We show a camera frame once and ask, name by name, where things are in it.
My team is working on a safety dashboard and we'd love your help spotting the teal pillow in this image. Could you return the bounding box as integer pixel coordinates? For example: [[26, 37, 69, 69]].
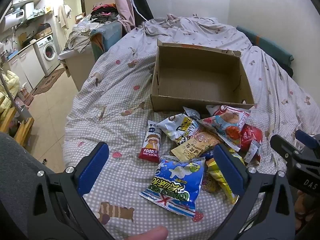
[[236, 25, 294, 63]]

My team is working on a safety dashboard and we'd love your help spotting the dark curtain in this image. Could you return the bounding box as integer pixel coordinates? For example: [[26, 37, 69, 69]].
[[127, 0, 154, 23]]

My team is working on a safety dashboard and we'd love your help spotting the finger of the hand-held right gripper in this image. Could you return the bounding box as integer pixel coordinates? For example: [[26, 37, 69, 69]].
[[295, 129, 317, 150], [270, 134, 301, 161]]

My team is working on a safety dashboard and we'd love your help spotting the beige cracker packet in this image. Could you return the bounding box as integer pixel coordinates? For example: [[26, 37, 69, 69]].
[[171, 132, 220, 162]]

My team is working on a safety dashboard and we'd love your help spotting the teal upholstered chair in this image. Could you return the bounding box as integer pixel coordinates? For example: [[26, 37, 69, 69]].
[[90, 21, 123, 55]]

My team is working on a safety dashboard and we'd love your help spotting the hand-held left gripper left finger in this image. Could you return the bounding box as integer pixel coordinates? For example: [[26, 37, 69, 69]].
[[26, 141, 113, 240]]

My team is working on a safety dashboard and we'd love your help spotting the red snack bag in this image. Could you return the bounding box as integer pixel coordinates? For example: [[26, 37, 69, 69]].
[[239, 124, 263, 164]]

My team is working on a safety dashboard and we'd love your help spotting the pink cartoon snack bag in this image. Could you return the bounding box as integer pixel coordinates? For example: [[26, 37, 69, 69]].
[[200, 105, 252, 152]]

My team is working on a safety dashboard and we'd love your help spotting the white red snack bar packet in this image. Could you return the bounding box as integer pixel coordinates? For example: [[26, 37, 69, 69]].
[[138, 120, 163, 160]]

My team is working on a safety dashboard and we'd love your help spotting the person's left hand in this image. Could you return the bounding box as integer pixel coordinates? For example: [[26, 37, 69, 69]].
[[124, 226, 168, 240]]

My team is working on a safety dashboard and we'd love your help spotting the white blue snack packet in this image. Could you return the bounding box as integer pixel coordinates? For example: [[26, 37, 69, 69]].
[[182, 107, 201, 120]]

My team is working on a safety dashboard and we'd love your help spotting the black cloth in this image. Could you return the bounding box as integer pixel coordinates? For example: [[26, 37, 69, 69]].
[[277, 62, 294, 78]]

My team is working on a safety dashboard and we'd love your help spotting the blue fish snack bag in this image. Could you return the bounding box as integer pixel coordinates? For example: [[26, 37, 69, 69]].
[[139, 156, 206, 217]]

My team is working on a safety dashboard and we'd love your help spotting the brown cardboard box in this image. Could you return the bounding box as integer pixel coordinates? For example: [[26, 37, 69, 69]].
[[150, 39, 255, 112]]

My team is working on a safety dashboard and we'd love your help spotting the hanging white towel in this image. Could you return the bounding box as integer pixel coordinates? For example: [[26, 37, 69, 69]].
[[58, 4, 73, 29]]

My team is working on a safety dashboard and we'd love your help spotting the light clothes pile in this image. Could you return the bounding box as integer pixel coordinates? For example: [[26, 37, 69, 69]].
[[64, 15, 100, 53]]

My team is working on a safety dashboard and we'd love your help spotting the yellow snack packet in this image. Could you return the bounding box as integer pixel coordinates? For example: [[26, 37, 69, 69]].
[[205, 148, 247, 205]]

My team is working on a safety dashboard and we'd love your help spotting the white washing machine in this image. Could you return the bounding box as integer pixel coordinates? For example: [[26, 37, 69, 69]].
[[33, 34, 60, 77]]

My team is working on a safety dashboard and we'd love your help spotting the white water heater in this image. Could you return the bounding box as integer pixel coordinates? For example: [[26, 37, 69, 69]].
[[0, 9, 25, 33]]

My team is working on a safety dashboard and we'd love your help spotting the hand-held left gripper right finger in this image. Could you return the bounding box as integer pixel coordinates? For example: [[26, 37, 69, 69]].
[[212, 143, 297, 240]]

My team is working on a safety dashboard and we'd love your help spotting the yellow jacket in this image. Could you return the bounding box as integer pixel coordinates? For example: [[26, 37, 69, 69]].
[[0, 70, 20, 115]]

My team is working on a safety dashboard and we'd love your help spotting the white floor cabinet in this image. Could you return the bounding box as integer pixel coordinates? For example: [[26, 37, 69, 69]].
[[7, 46, 45, 90]]

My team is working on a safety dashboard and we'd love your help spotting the brown floor rug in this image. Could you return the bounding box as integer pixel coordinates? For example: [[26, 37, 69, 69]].
[[32, 67, 65, 96]]

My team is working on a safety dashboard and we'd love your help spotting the pink curtain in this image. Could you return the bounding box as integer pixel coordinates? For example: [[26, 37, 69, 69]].
[[110, 0, 137, 28]]

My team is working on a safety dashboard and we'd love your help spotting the white yellow snack bag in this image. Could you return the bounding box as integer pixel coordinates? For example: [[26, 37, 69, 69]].
[[158, 114, 200, 145]]

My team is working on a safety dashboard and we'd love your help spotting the dark clothes pile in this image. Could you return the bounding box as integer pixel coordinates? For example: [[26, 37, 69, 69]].
[[90, 4, 120, 22]]

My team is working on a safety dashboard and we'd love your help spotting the person's right hand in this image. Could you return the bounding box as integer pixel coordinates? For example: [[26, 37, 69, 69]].
[[294, 190, 320, 233]]

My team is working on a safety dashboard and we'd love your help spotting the wooden rack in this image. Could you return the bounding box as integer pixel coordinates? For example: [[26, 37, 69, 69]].
[[0, 106, 34, 147]]

